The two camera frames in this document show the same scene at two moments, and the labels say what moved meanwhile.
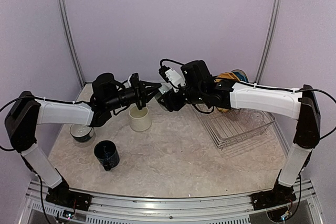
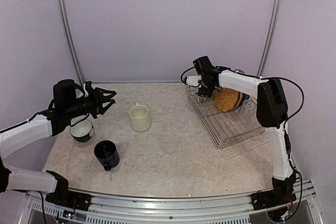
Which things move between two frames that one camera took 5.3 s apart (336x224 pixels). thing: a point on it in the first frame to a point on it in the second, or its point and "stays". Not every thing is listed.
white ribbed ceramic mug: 140,120 stays
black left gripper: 137,87 to 97,98
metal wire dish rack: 230,126 stays
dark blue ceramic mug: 107,152 stays
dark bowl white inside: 81,132 stays
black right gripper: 171,102 to 206,93
